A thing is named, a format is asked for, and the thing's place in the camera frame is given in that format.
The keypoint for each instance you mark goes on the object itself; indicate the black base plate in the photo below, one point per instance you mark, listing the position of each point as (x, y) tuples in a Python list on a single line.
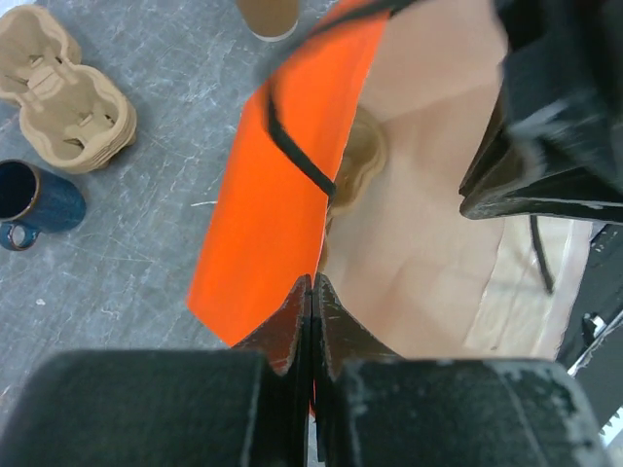
[(600, 290)]

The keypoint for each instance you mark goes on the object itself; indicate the cardboard cup carrier stack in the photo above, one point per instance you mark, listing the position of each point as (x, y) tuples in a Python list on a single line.
[(73, 115)]

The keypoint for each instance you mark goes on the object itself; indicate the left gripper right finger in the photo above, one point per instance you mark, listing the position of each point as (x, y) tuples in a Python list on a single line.
[(375, 408)]

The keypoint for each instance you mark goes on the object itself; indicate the aluminium cable duct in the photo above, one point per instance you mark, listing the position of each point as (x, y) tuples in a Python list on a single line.
[(598, 369)]

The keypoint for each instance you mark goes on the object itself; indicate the dark blue mug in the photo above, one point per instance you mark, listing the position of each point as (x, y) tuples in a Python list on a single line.
[(35, 201)]

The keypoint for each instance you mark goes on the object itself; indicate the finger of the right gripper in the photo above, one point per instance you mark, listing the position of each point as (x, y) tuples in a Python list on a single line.
[(553, 145)]

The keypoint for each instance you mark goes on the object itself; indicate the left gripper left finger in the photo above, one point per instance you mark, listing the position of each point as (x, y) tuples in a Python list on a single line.
[(243, 406)]

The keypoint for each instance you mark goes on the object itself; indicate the orange paper bag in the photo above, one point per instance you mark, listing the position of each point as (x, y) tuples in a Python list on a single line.
[(423, 279)]

